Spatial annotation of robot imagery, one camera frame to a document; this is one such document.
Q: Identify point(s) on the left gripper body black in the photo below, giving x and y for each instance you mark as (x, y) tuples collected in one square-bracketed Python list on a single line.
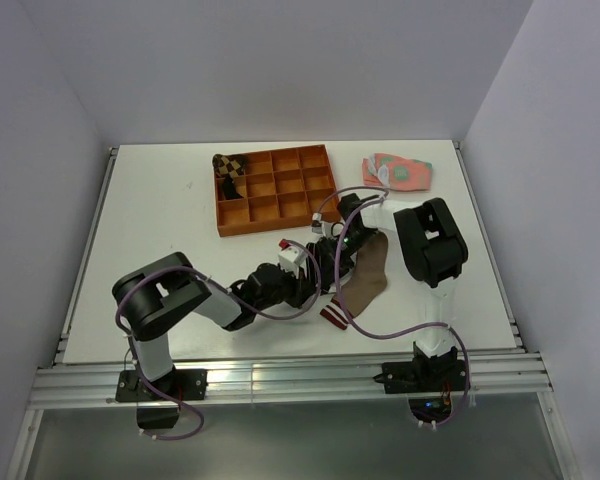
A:
[(290, 289)]

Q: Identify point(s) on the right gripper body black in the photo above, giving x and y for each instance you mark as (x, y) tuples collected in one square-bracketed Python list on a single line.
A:
[(340, 250)]

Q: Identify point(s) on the brown sock striped cuff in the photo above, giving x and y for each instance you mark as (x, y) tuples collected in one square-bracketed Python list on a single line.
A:
[(367, 282)]

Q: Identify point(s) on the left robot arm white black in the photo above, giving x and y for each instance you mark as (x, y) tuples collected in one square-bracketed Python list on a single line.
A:
[(155, 298)]

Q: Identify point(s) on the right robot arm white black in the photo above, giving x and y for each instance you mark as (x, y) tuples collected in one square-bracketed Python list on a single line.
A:
[(434, 252)]

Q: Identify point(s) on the orange compartment tray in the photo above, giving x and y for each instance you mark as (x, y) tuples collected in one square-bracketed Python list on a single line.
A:
[(281, 189)]

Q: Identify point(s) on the pink green dotted sock pair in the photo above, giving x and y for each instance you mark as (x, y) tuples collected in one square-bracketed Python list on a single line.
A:
[(396, 173)]

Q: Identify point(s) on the checkered brown rolled sock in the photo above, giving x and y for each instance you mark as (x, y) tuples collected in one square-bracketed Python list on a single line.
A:
[(227, 168)]

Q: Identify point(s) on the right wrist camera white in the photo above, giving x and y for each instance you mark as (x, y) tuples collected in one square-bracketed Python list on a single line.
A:
[(319, 226)]

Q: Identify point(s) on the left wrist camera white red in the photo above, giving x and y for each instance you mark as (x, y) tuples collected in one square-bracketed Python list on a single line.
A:
[(291, 257)]

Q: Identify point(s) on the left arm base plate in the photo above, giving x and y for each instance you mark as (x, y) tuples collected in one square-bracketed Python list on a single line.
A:
[(187, 384)]

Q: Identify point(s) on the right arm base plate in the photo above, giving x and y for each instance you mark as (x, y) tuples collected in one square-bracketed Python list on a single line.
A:
[(425, 377)]

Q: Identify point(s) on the aluminium rail frame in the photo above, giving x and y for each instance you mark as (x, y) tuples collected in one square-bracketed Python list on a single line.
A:
[(339, 378)]

